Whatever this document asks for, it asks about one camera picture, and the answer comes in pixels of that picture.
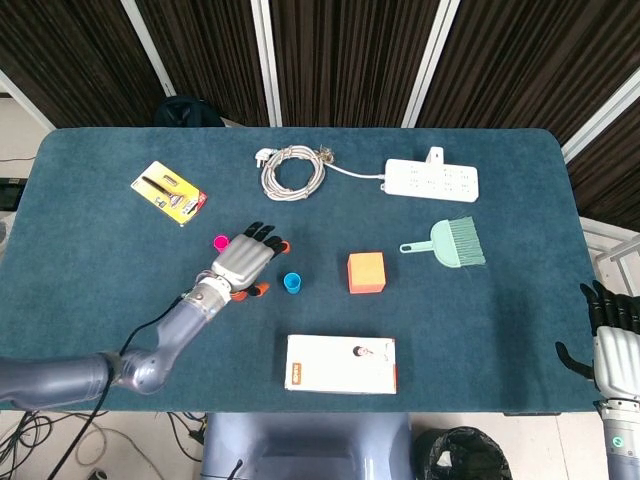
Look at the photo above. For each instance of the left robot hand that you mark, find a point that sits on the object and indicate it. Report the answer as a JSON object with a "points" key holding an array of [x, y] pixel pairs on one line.
{"points": [[242, 260]]}

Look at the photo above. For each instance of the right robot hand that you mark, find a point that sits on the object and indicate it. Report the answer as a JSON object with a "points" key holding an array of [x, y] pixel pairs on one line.
{"points": [[617, 360]]}

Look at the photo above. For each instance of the pink plastic cup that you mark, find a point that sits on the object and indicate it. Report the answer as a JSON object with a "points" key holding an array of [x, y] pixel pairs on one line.
{"points": [[220, 243]]}

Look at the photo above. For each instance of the light blue plastic cup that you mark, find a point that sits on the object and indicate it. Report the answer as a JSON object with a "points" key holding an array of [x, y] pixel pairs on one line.
{"points": [[292, 284]]}

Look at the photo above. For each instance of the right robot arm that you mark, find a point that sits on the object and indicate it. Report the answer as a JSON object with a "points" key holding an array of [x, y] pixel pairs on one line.
{"points": [[622, 440]]}

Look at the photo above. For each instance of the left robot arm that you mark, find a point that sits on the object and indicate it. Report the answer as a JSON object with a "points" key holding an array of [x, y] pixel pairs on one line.
{"points": [[170, 335]]}

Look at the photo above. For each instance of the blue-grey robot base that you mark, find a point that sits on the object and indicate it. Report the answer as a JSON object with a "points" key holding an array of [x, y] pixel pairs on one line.
{"points": [[305, 445]]}

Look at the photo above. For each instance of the orange-red plastic cup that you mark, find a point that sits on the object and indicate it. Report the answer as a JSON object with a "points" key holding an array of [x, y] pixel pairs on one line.
{"points": [[240, 296]]}

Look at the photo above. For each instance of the mint green hand brush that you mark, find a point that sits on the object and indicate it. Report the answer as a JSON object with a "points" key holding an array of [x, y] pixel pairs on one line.
{"points": [[442, 245]]}

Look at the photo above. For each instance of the yellow razor blister pack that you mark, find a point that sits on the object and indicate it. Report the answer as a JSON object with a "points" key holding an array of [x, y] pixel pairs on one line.
{"points": [[170, 192]]}

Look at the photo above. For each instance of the orange foam cube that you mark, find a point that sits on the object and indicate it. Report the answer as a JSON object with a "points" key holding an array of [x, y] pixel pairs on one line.
{"points": [[366, 274]]}

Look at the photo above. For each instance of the brown twine tie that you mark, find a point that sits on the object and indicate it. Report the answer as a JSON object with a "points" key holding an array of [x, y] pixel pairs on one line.
{"points": [[326, 153]]}

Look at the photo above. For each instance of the white desk lamp box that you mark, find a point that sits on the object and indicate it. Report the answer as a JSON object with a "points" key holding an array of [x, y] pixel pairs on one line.
{"points": [[340, 365]]}

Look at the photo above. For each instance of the dark chair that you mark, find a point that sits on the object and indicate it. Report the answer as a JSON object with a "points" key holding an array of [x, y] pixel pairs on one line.
{"points": [[187, 114]]}

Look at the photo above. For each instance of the teal table cloth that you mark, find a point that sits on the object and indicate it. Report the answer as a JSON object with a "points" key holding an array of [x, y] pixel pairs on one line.
{"points": [[450, 325]]}

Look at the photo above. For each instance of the black trash bin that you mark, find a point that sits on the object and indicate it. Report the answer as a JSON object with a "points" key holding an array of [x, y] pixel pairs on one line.
{"points": [[465, 455]]}

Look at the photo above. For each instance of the white power strip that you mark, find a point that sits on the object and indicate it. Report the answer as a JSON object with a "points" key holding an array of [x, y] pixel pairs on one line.
{"points": [[430, 180]]}

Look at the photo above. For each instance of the white charger adapter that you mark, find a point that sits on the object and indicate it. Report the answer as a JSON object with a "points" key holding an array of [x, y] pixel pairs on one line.
{"points": [[435, 155]]}

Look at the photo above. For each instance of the black box device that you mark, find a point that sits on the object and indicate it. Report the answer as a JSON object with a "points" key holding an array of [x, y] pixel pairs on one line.
{"points": [[10, 196]]}

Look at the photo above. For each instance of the white partition post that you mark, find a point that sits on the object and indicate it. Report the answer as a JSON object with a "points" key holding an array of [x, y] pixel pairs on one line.
{"points": [[25, 97], [430, 60], [600, 117], [150, 50], [266, 60]]}

